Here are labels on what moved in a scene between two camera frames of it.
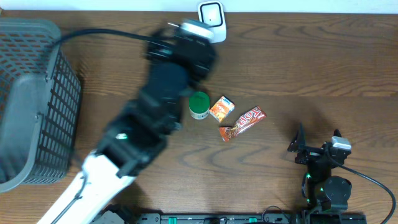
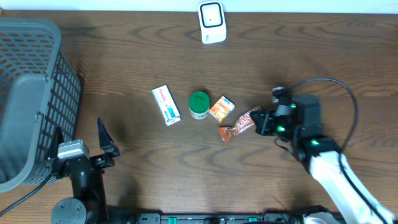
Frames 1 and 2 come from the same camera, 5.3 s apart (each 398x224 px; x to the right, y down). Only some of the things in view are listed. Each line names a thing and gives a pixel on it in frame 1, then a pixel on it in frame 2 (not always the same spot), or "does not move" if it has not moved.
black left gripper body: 151,51 → 101,163
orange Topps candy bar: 246,120 does not move
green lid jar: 199,104 does not move
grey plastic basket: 40,102 does not move
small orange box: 222,109 does not move
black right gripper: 310,153 → 263,126
